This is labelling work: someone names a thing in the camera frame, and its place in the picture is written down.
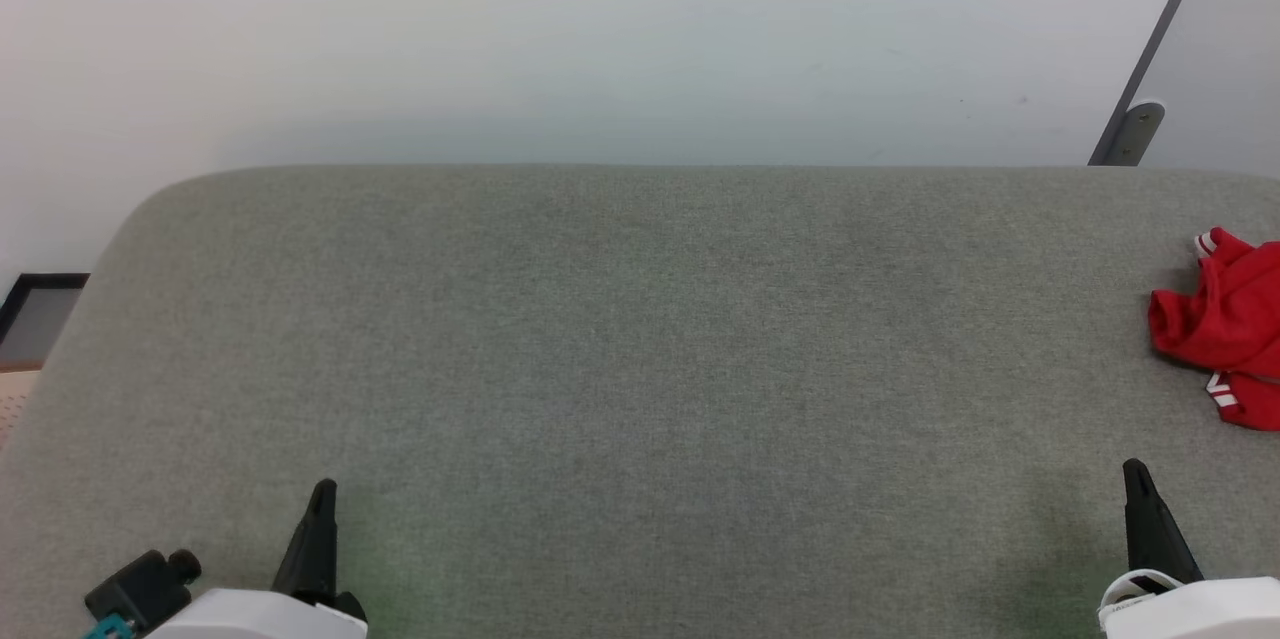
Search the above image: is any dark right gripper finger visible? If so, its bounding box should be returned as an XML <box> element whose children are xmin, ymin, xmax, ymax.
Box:
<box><xmin>1122</xmin><ymin>459</ymin><xmax>1204</xmax><ymax>585</ymax></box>

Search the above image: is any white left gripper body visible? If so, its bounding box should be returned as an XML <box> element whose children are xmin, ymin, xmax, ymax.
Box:
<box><xmin>150</xmin><ymin>587</ymin><xmax>369</xmax><ymax>639</ymax></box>

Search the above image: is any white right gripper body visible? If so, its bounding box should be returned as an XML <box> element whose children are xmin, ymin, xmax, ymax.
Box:
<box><xmin>1098</xmin><ymin>569</ymin><xmax>1280</xmax><ymax>639</ymax></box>

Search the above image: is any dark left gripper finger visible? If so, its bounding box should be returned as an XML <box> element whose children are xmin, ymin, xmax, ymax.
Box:
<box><xmin>272</xmin><ymin>479</ymin><xmax>338</xmax><ymax>605</ymax></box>

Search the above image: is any red and white basketball jersey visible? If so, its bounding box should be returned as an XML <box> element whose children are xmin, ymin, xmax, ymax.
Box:
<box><xmin>1147</xmin><ymin>227</ymin><xmax>1280</xmax><ymax>432</ymax></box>

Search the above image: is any black framed floor panel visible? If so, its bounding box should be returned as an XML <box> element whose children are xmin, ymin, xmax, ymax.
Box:
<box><xmin>0</xmin><ymin>274</ymin><xmax>91</xmax><ymax>367</ymax></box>

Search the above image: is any grey metal hinge bracket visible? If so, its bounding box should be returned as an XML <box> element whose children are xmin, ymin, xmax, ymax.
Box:
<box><xmin>1108</xmin><ymin>101</ymin><xmax>1166</xmax><ymax>166</ymax></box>

